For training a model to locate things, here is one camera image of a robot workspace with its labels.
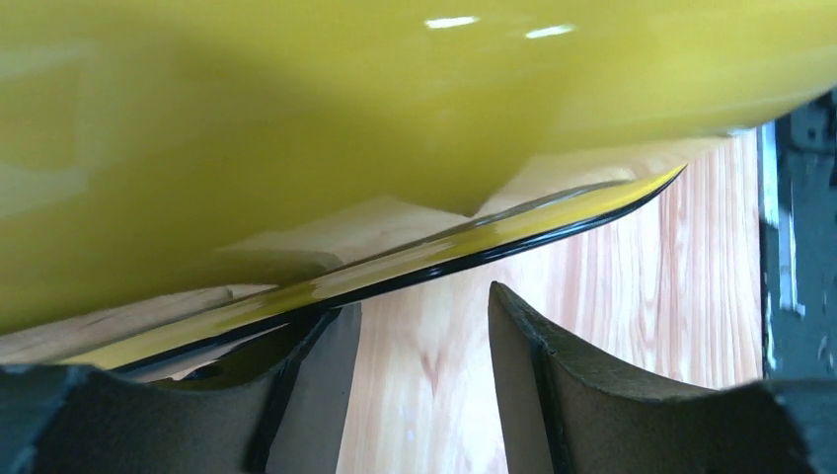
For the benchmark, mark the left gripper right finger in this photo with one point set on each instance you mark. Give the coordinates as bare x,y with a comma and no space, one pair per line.
566,406

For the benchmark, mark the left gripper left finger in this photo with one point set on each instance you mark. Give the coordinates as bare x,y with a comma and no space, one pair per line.
272,406

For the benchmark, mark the yellow Pikachu suitcase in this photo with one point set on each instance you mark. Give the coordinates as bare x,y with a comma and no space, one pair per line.
176,172

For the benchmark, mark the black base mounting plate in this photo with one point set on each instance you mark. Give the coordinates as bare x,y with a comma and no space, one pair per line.
797,225

